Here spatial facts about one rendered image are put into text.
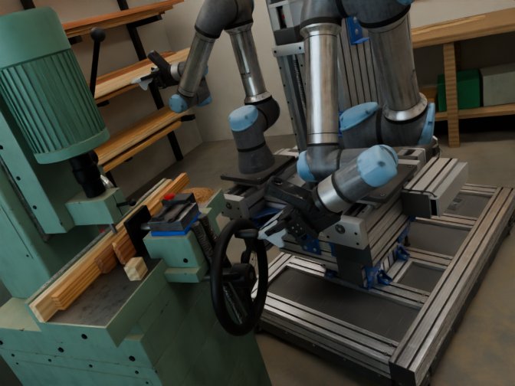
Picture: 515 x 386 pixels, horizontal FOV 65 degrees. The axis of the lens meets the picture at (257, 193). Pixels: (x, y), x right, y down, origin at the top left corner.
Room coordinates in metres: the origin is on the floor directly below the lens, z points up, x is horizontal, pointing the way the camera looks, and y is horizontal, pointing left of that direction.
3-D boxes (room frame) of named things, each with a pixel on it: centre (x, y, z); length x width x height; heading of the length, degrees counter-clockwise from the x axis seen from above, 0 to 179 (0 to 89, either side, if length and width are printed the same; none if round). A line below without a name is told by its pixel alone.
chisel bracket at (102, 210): (1.01, 0.41, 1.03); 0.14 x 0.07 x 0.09; 63
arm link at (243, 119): (1.54, -0.03, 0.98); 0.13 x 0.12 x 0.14; 145
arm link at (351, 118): (1.15, -0.36, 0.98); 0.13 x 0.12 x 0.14; 55
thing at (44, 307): (1.03, 0.41, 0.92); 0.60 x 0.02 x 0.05; 153
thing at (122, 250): (0.99, 0.34, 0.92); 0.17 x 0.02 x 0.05; 153
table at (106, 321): (0.97, 0.29, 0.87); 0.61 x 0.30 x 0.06; 153
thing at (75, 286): (1.07, 0.36, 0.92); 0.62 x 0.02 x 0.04; 153
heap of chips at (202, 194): (1.20, 0.20, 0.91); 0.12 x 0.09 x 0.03; 63
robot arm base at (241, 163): (1.53, -0.03, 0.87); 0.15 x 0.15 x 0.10
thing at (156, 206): (1.03, 0.34, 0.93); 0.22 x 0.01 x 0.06; 153
